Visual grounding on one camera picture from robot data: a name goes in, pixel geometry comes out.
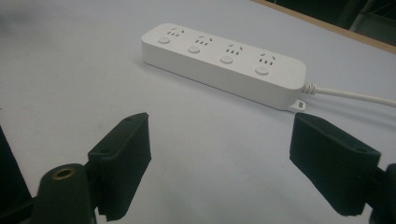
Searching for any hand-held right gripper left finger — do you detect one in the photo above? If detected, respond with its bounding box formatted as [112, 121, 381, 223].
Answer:
[87, 112, 152, 222]

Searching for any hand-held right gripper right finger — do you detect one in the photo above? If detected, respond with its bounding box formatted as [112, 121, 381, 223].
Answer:
[289, 112, 382, 217]

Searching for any white power strip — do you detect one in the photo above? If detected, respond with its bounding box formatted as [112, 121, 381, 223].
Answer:
[140, 22, 307, 112]

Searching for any white power strip cable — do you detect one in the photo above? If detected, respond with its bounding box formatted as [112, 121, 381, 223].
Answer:
[301, 81, 396, 109]

